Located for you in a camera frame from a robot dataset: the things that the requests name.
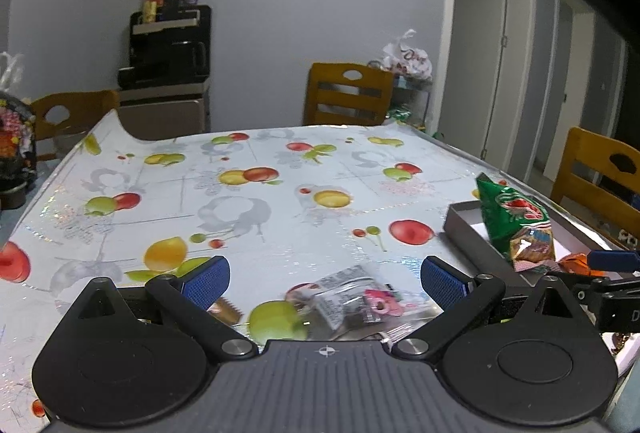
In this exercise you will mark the white door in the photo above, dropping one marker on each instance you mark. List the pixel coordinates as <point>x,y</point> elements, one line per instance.
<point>515,63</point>

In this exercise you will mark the clear packet pink candy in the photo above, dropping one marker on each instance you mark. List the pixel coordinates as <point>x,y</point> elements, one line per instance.
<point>350,308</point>

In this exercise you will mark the fruit printed tablecloth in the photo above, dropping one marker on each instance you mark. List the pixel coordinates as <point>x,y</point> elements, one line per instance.
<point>300,238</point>

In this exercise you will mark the black tea bar machine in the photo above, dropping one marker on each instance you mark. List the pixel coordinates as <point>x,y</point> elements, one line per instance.
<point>165,58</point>

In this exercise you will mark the small beige cake packet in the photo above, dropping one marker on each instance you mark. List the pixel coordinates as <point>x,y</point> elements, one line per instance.
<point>227,312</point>

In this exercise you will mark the clear plastic bag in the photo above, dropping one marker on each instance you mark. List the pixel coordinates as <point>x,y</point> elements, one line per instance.
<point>10,73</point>

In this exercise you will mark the grey cardboard box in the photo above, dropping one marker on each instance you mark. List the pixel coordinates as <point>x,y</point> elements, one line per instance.
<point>465,233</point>

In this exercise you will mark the metal shelf rack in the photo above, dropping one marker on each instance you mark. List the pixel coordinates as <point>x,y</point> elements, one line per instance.
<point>415,98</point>

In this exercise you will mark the green prawn cracker bag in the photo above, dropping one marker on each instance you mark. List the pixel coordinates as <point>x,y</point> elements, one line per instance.
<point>510,218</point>

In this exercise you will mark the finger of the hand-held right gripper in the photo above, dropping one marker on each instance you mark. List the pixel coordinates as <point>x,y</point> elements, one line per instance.
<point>607,260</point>
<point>600,287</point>

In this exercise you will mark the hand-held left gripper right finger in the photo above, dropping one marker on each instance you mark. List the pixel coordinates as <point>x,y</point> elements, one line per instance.
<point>442,280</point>

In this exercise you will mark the orange snack packet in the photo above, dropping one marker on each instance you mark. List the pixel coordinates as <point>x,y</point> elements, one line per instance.
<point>575,263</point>

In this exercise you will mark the black noodle multipack bag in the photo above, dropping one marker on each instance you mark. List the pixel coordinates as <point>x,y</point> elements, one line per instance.
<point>15,138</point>

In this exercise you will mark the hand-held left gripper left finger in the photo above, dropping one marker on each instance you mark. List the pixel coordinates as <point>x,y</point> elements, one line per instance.
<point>207,282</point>

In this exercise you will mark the white printed plastic bag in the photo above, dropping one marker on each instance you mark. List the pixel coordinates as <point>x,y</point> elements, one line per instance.
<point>407,58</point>

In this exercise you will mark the wooden chair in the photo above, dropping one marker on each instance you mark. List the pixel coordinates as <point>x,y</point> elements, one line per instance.
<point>90,105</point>
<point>580,163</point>
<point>350,108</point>

